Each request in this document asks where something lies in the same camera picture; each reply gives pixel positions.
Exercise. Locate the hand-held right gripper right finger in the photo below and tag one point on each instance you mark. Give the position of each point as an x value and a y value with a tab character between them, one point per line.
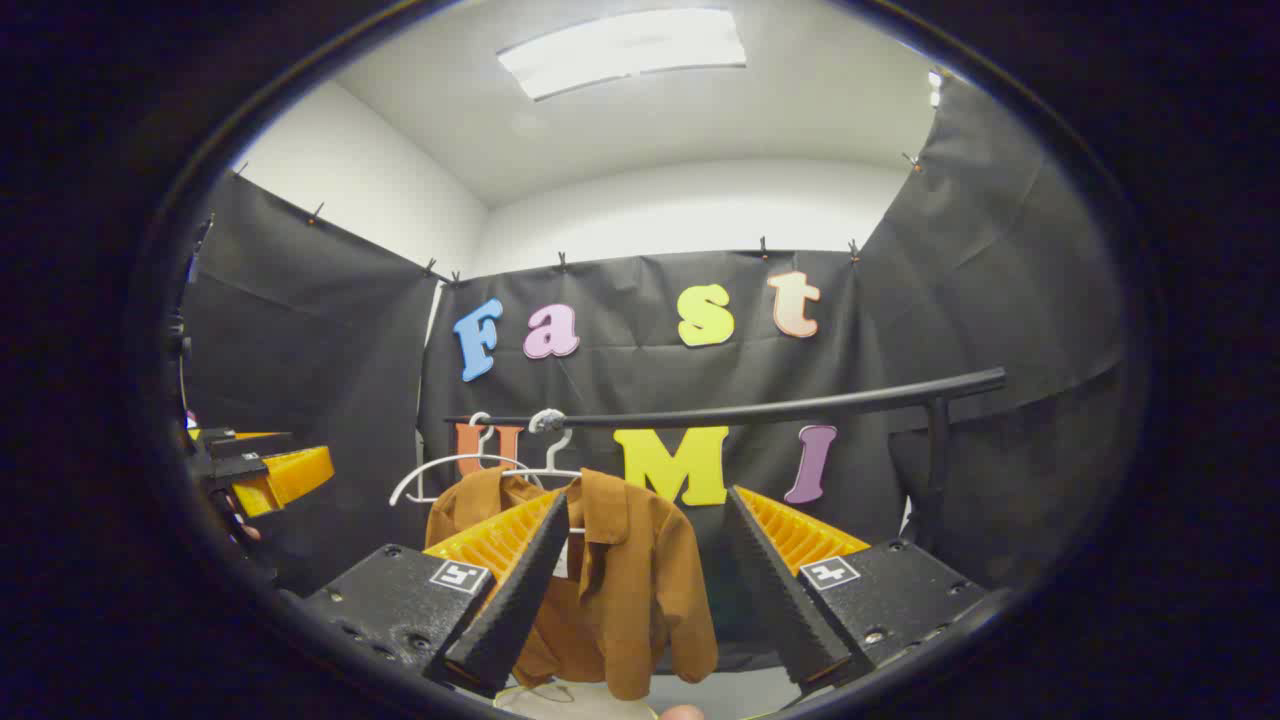
780	590

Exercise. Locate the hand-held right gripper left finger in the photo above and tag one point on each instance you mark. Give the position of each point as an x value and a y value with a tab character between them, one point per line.
520	590

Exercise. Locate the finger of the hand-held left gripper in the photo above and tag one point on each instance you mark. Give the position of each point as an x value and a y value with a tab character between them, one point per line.
290	475
250	445

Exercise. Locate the brown shirt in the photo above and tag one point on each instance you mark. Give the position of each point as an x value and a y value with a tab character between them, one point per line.
640	580

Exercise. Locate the white hanger with taped hook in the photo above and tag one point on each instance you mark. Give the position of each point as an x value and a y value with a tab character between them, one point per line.
548	421

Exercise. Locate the white ribbed plastic hanger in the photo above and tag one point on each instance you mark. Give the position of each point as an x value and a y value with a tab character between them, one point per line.
450	460

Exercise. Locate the black clothes rack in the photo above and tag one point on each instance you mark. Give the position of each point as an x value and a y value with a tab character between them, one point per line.
800	408

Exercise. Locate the small ceiling light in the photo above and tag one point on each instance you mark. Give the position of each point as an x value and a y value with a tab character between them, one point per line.
935	88

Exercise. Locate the large ceiling light panel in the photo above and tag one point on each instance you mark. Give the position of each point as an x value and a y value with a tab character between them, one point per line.
620	50

